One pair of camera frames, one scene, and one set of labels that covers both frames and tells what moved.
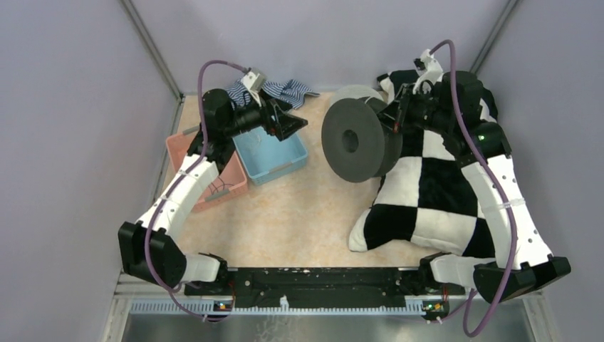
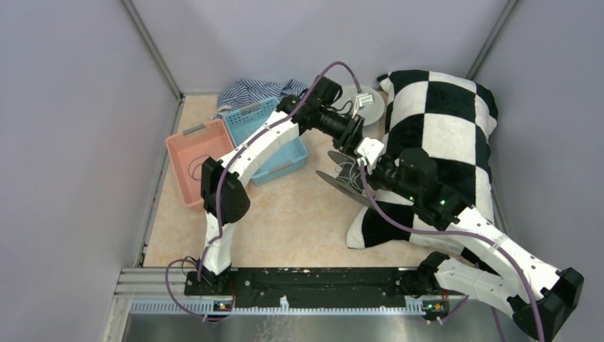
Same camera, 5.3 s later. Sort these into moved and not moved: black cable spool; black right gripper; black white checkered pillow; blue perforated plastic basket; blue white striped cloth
Moved: black cable spool; black right gripper
Not moved: black white checkered pillow; blue white striped cloth; blue perforated plastic basket
